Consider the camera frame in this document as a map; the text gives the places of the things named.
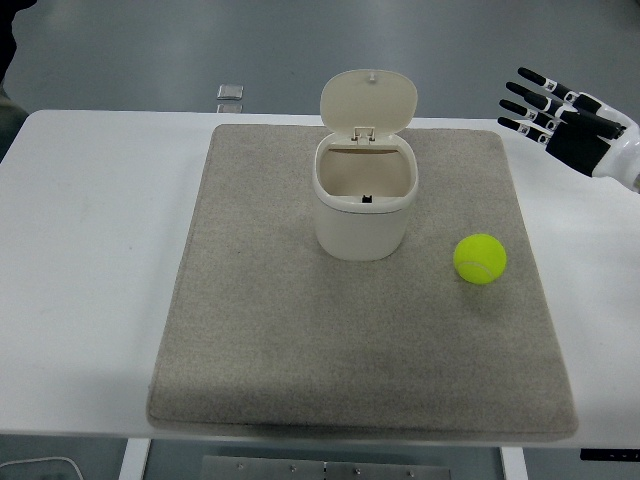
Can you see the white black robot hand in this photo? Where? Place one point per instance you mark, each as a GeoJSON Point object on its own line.
{"type": "Point", "coordinates": [580, 145]}

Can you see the yellow-green tennis ball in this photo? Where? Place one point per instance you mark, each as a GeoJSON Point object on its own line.
{"type": "Point", "coordinates": [480, 259]}

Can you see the cream plastic bin with lid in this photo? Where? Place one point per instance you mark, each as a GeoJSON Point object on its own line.
{"type": "Point", "coordinates": [357, 230]}

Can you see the black label strip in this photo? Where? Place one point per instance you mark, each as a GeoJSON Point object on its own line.
{"type": "Point", "coordinates": [610, 454]}

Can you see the white table leg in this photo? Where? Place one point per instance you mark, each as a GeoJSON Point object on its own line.
{"type": "Point", "coordinates": [134, 460]}
{"type": "Point", "coordinates": [512, 465]}

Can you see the grey-brown fabric mat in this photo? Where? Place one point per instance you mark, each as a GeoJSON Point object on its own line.
{"type": "Point", "coordinates": [300, 340]}

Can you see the silver square floor plate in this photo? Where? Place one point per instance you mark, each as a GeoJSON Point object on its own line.
{"type": "Point", "coordinates": [229, 108]}
{"type": "Point", "coordinates": [230, 92]}

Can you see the grey metal plate with screws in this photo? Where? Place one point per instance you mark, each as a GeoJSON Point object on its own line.
{"type": "Point", "coordinates": [300, 470]}

